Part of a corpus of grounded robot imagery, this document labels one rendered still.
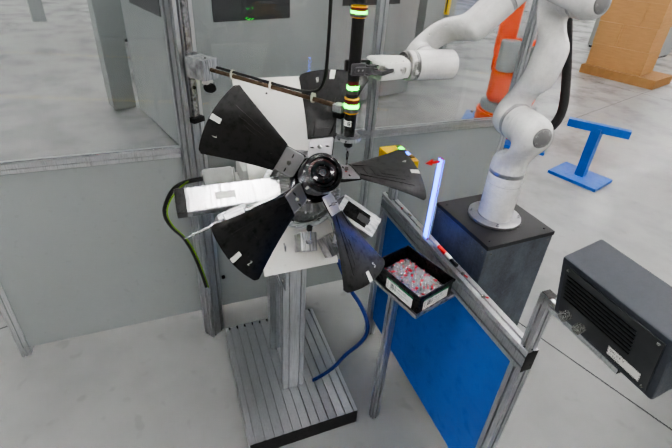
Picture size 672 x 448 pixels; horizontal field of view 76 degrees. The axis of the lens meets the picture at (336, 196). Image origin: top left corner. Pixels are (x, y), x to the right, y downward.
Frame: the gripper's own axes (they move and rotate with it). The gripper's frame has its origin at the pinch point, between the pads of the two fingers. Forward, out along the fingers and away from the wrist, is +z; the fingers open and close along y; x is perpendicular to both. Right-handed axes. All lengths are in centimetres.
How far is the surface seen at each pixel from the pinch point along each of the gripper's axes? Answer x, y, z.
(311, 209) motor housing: -45.4, 2.0, 10.0
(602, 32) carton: -79, 454, -665
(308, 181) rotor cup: -29.8, -6.9, 14.4
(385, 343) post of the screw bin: -102, -13, -17
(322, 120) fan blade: -18.8, 10.3, 4.6
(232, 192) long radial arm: -39, 8, 34
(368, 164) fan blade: -32.0, 2.9, -9.1
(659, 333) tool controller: -28, -80, -29
